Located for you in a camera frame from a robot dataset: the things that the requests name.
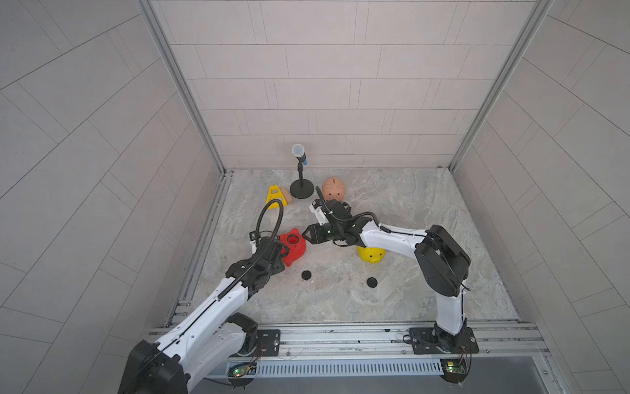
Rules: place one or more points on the circuit board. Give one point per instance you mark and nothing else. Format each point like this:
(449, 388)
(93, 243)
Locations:
(242, 371)
(454, 371)

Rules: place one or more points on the red piggy bank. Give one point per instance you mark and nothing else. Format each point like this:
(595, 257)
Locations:
(294, 246)

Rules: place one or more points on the aluminium mounting rail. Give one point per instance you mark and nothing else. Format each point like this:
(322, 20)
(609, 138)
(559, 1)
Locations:
(319, 341)

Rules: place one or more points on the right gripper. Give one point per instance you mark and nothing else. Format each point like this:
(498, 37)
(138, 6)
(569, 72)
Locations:
(316, 233)

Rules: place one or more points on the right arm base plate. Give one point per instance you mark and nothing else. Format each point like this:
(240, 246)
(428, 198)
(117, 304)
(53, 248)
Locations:
(433, 341)

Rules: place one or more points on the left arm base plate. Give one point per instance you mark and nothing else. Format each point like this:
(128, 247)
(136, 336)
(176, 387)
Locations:
(265, 343)

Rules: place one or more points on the left circuit board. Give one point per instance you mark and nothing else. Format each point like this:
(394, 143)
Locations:
(242, 371)

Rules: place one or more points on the small wooden block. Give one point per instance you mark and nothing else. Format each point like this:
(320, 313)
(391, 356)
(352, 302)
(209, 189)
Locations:
(287, 195)

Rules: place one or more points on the yellow triangular block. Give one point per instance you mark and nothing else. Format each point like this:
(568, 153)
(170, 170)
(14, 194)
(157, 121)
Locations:
(275, 193)

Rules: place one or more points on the pink piggy bank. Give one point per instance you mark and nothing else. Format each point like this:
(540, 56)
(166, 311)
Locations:
(334, 189)

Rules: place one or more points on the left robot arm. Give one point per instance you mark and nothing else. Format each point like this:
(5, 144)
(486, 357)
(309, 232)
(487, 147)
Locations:
(181, 358)

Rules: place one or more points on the yellow piggy bank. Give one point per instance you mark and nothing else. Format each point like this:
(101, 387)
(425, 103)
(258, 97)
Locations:
(371, 255)

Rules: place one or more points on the right circuit board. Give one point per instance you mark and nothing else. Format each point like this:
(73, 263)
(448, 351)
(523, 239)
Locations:
(454, 371)

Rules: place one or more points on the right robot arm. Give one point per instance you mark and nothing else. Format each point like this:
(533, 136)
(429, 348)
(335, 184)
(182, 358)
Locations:
(444, 265)

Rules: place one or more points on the black microphone stand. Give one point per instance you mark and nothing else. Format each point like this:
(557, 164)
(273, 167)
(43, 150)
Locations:
(302, 188)

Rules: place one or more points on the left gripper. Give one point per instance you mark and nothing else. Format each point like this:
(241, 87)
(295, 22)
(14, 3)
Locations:
(279, 263)

